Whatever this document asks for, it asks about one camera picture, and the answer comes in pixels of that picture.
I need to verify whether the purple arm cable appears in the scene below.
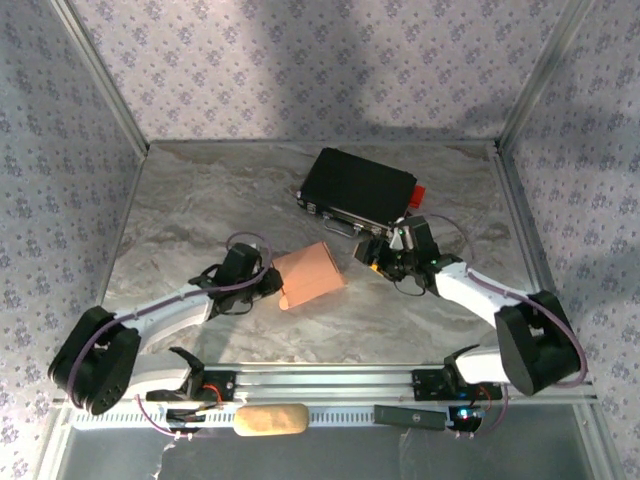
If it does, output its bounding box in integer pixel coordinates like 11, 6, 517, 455
64, 230, 275, 442
427, 213, 590, 441

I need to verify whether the aluminium rear floor rail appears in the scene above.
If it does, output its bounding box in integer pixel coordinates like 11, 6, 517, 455
147, 139, 499, 149

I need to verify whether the aluminium side floor rail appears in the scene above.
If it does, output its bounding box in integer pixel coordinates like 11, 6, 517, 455
74, 144, 150, 341
492, 142, 601, 371

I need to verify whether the dark green flat device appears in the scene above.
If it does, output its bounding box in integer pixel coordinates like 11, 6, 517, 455
373, 403, 446, 431

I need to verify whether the tan foam pad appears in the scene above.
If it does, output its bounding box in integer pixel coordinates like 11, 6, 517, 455
233, 402, 311, 438

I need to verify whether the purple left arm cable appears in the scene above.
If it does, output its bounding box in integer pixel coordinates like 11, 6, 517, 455
64, 230, 275, 442

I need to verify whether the black controller board with lights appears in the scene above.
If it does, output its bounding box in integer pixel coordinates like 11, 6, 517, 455
446, 405, 485, 434

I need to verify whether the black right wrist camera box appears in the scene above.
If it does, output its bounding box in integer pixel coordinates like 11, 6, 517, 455
389, 215, 441, 255

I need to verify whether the white slotted cable duct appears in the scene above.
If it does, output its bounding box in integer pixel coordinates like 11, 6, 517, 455
69, 407, 454, 431

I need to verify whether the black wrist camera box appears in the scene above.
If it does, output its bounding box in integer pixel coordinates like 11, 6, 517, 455
389, 215, 441, 255
219, 242, 262, 284

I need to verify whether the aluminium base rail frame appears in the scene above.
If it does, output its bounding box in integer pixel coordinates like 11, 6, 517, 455
52, 363, 599, 407

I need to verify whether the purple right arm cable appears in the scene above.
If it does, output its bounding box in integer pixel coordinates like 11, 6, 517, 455
427, 213, 590, 441

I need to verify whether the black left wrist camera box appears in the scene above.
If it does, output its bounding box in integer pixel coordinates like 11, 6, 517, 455
219, 242, 262, 284

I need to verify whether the aluminium frame post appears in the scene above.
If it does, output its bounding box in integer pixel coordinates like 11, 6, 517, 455
496, 0, 597, 151
48, 0, 150, 154

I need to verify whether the black carrying case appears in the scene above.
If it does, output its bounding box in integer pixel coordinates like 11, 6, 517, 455
295, 147, 419, 240

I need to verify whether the orange cloth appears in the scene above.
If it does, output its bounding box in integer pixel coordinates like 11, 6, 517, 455
272, 241, 347, 312

